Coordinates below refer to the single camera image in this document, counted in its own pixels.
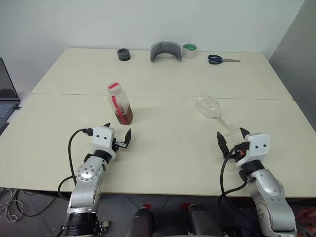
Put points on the dark rounded shape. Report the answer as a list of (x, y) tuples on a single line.
[(202, 222), (139, 222)]

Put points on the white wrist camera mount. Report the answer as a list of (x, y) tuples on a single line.
[(102, 138), (259, 145)]

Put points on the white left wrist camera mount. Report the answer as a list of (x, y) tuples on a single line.
[(102, 138)]

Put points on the grey laptop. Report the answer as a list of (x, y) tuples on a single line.
[(7, 98)]

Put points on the white bottle cap red tape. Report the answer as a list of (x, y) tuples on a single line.
[(114, 87)]

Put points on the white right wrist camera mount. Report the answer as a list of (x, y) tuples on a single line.
[(259, 145)]

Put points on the clear plastic wine glass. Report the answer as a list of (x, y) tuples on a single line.
[(208, 106)]

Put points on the plastic bottle with brown liquid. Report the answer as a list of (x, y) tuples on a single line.
[(123, 111)]

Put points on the silver tape roll green core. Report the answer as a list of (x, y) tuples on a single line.
[(189, 51)]

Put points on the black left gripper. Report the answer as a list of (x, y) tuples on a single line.
[(115, 145)]

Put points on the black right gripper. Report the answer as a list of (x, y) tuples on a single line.
[(240, 149)]

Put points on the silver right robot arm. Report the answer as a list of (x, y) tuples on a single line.
[(269, 187)]

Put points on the red tape piece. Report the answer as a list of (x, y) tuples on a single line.
[(147, 206), (185, 206)]

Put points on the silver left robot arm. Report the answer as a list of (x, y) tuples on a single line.
[(84, 190)]

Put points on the dark red blurry object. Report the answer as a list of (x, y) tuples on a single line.
[(307, 218)]

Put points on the grey curved visor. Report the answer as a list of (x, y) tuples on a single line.
[(158, 50)]

